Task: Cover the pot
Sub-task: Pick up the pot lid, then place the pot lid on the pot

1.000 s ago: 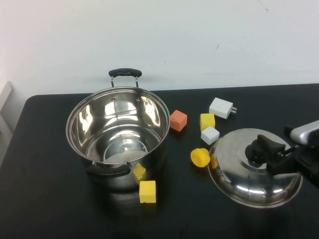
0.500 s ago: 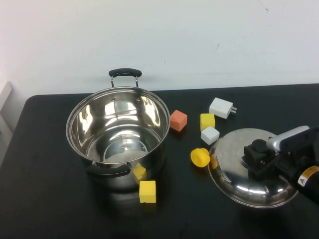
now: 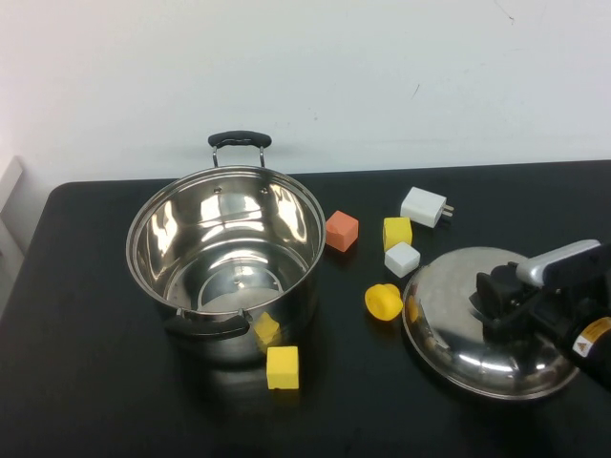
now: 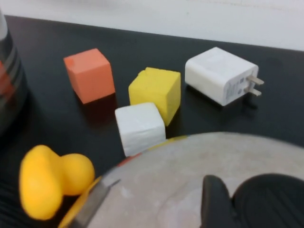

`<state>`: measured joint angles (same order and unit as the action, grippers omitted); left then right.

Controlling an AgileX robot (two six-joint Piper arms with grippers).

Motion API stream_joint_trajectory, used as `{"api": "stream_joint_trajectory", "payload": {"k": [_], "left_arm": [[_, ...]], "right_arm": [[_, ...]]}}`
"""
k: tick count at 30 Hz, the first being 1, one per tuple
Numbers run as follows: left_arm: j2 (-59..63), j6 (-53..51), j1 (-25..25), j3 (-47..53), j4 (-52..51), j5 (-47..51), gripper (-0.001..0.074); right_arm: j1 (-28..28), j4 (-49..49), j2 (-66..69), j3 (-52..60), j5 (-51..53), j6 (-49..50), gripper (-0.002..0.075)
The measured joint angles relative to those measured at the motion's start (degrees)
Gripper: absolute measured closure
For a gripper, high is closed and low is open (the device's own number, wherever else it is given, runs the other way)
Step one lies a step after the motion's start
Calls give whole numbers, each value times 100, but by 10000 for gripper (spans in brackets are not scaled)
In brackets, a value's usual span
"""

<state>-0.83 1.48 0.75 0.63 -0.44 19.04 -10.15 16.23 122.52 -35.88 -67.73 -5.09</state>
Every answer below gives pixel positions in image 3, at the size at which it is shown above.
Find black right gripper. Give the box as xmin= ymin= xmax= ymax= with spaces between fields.
xmin=470 ymin=260 xmax=598 ymax=344

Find steel lid black knob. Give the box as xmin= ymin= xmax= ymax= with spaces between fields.
xmin=402 ymin=246 xmax=581 ymax=401

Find white foam cube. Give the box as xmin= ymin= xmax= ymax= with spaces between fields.
xmin=384 ymin=241 xmax=422 ymax=279

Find white charger plug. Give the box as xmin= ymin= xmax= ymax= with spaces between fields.
xmin=399 ymin=186 xmax=455 ymax=228

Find yellow foam cube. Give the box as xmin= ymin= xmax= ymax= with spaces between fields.
xmin=265 ymin=344 xmax=301 ymax=390
xmin=382 ymin=217 xmax=413 ymax=253

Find yellow round plastic knob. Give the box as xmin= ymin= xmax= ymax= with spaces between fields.
xmin=364 ymin=282 xmax=403 ymax=321

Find orange foam cube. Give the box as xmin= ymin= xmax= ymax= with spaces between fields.
xmin=324 ymin=210 xmax=360 ymax=253

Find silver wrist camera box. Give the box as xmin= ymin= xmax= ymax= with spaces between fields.
xmin=515 ymin=239 xmax=603 ymax=288

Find stainless steel pot black handles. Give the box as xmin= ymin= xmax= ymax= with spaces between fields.
xmin=125 ymin=131 xmax=327 ymax=368

